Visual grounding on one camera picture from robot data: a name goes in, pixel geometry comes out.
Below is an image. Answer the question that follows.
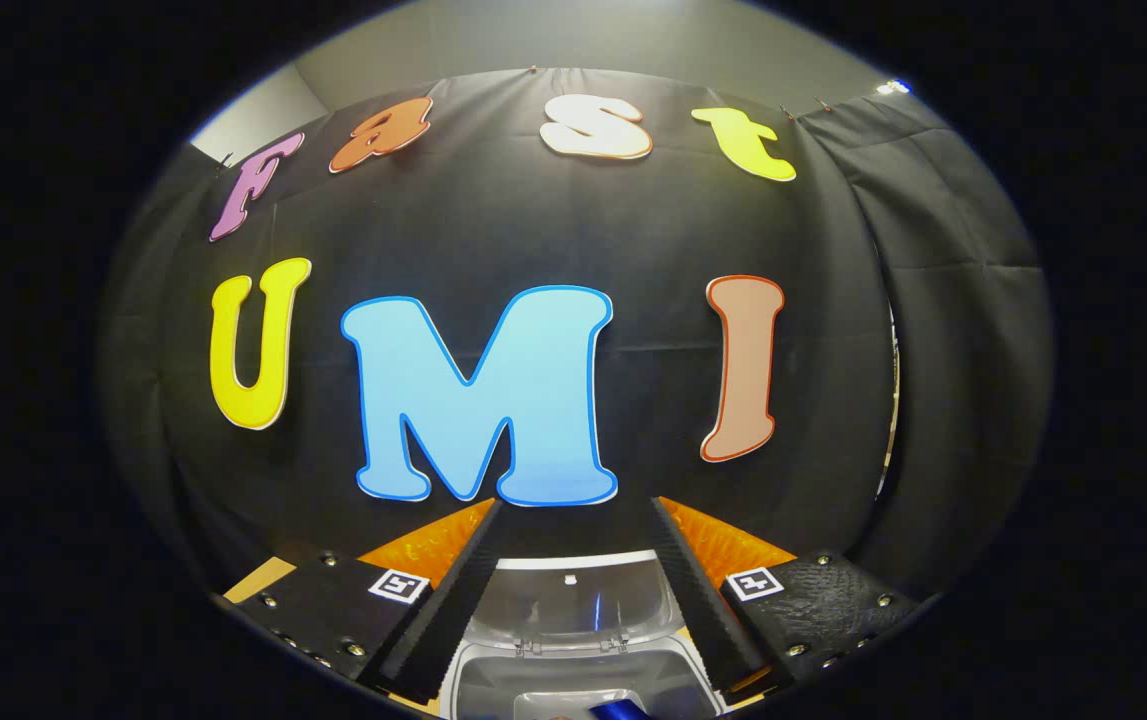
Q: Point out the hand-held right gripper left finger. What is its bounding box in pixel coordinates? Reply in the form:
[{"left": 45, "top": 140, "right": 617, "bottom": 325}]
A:
[{"left": 223, "top": 498, "right": 504, "bottom": 706}]

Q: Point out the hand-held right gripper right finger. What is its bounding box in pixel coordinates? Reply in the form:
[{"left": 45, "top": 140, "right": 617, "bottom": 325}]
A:
[{"left": 649, "top": 495, "right": 934, "bottom": 701}]

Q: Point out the grey desktop garbage bin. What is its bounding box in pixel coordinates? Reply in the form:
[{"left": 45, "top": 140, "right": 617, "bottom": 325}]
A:
[{"left": 436, "top": 548, "right": 734, "bottom": 720}]

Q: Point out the black backdrop cloth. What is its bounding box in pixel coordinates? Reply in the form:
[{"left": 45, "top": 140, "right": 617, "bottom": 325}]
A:
[{"left": 98, "top": 65, "right": 1054, "bottom": 601}]

